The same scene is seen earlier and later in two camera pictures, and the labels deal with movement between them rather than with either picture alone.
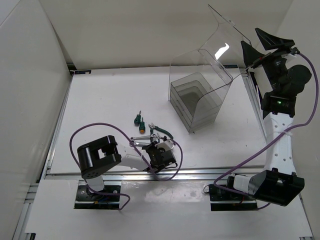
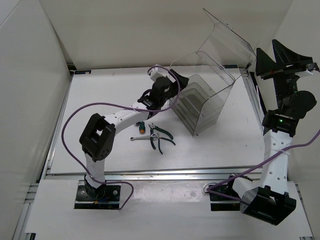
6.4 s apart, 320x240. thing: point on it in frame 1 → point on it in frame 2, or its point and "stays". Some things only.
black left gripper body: [154, 149] → [172, 90]
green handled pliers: [152, 127] stays
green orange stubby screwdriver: [142, 127] stays
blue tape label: [82, 72] stays
